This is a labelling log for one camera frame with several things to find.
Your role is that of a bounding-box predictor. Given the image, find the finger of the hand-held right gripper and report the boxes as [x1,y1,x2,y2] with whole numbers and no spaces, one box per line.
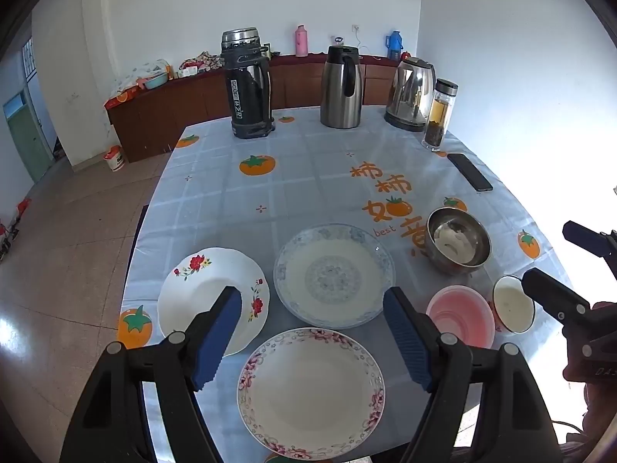
[523,269,592,322]
[563,220,617,271]

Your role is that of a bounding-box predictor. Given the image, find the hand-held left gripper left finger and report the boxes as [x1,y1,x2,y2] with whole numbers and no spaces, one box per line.
[60,286,242,463]

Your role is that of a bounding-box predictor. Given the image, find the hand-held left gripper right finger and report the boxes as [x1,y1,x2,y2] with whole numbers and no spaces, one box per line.
[383,287,562,463]

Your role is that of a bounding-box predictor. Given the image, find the white enamel bowl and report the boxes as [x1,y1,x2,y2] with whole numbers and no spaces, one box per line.
[492,275,537,333]

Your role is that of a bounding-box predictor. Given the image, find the white red flower plate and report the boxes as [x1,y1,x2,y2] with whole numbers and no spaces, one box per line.
[157,248,271,358]

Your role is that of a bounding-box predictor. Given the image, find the pink plastic bowl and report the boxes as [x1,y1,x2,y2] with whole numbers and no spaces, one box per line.
[427,286,496,348]

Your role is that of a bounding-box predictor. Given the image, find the blue pattern plate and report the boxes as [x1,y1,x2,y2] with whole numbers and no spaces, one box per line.
[274,223,396,330]

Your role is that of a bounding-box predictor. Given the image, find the stainless steel bowl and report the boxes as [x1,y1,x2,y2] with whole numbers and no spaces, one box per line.
[427,207,491,275]

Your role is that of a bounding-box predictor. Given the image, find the pink floral rim plate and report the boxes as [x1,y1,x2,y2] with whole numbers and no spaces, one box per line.
[237,328,386,461]

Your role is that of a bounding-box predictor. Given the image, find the black smartphone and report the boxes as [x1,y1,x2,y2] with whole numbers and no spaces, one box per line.
[447,153,494,192]

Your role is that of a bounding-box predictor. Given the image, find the white orange fruit print tablecloth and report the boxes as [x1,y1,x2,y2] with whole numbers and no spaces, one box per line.
[118,105,574,463]

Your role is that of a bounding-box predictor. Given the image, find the glass tea bottle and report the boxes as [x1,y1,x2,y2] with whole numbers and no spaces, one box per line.
[421,78,459,150]

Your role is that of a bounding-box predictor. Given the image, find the steel electric kettle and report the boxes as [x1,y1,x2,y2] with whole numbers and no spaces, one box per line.
[384,57,437,132]

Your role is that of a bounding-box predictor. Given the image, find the brown wooden sideboard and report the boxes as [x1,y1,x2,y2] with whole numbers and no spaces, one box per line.
[106,52,410,163]

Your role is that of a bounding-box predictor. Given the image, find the dark grey kettle appliance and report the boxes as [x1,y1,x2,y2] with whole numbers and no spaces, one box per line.
[221,29,276,140]

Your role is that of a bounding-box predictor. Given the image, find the steel thermal carafe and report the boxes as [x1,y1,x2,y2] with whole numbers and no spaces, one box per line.
[320,45,365,129]

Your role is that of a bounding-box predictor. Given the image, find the orange cardboard box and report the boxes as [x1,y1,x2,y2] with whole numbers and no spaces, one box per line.
[105,87,142,110]

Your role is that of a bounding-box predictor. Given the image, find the green door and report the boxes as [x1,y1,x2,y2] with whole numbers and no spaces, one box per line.
[4,91,52,181]

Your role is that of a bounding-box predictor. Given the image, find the floral cloth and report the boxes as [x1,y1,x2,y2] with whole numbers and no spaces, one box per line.
[179,51,225,74]

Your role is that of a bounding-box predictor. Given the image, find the window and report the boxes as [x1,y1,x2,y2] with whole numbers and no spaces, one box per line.
[21,40,38,84]

